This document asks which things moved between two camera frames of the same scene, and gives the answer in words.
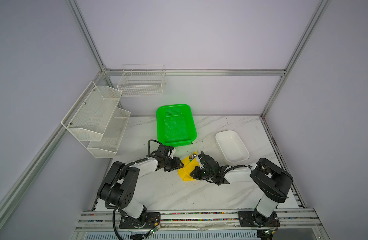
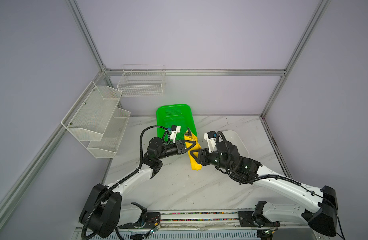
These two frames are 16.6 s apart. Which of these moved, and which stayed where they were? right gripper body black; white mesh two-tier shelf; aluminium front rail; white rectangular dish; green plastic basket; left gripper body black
Moved: right gripper body black; left gripper body black
Stayed: white mesh two-tier shelf; white rectangular dish; aluminium front rail; green plastic basket
